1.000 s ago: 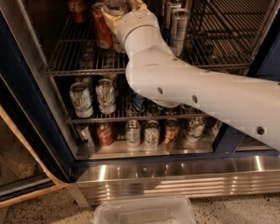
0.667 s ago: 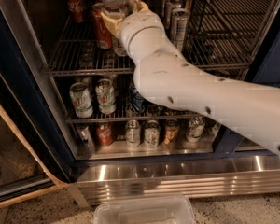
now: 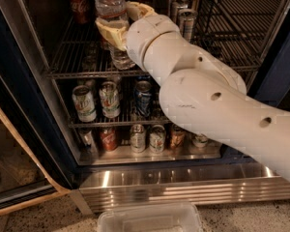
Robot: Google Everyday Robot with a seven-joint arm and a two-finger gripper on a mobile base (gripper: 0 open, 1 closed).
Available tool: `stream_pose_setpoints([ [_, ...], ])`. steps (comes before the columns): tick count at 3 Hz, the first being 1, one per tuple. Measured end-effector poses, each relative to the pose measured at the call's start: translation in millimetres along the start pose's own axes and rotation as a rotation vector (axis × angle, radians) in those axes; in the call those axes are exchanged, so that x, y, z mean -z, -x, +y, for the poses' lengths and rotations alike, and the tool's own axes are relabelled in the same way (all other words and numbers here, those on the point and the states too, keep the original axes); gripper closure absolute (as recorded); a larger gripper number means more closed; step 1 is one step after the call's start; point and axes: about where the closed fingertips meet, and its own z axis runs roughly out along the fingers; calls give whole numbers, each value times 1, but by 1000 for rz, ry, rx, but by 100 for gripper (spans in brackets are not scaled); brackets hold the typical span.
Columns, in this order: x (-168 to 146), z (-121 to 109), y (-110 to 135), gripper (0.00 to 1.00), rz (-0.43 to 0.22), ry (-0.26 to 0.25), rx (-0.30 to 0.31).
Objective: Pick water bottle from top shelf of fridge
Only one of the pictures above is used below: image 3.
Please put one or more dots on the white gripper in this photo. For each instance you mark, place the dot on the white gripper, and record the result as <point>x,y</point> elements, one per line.
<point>144,36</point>

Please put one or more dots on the clear plastic water bottle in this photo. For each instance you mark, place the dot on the clear plastic water bottle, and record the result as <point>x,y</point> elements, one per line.
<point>115,10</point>

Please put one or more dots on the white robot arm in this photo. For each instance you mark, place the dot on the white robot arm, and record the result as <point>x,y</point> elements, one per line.
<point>199,93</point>

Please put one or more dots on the red can bottom shelf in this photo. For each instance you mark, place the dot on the red can bottom shelf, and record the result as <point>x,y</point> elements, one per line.
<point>108,138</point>

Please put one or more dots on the stainless steel fridge base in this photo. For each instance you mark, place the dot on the stainless steel fridge base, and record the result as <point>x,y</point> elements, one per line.
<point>109,189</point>

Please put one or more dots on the open glass fridge door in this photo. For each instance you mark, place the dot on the open glass fridge door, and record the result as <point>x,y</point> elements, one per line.
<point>24,180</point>

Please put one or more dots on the back left coca-cola can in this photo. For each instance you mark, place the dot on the back left coca-cola can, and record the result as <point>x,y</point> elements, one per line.
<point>81,10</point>

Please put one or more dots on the front silver energy drink can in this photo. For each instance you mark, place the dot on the front silver energy drink can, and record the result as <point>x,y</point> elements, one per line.
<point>186,21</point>

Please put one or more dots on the left blue soda can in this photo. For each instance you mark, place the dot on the left blue soda can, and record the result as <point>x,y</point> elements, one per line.
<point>143,98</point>

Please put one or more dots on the white green soda can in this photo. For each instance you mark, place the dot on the white green soda can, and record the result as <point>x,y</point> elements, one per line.
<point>110,102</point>
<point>84,103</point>

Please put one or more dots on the left white green soda can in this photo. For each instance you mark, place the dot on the left white green soda can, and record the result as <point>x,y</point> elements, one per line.
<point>84,103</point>

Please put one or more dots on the orange brown can bottom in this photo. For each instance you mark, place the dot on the orange brown can bottom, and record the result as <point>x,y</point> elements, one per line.
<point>177,137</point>

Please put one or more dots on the silver can bottom left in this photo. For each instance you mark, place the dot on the silver can bottom left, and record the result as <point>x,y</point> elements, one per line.
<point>88,139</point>

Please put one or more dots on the tilted white green can bottom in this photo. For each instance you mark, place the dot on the tilted white green can bottom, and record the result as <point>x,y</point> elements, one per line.
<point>200,140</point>

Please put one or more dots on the clear plastic bin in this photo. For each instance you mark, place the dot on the clear plastic bin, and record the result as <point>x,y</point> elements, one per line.
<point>172,217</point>

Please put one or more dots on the middle wire shelf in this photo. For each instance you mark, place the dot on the middle wire shelf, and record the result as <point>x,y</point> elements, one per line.
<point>127,116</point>

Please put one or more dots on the blue fridge centre post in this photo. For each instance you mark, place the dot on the blue fridge centre post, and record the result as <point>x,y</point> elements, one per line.
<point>272,82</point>

